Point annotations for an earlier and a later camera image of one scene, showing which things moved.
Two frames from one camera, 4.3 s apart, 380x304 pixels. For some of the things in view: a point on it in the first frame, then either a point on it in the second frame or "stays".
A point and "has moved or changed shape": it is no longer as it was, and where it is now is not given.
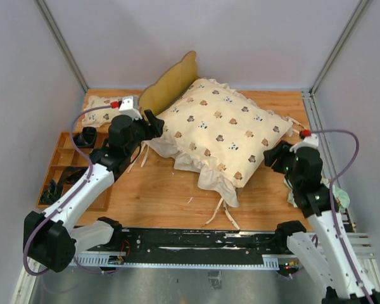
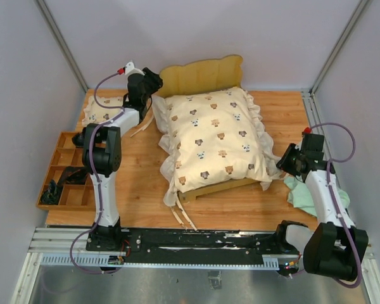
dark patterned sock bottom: (51, 194) stays
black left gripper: (153, 130) to (154, 78)
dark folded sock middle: (70, 174) stays
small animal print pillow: (100, 117) stays
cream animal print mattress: (223, 133) has moved or changed shape
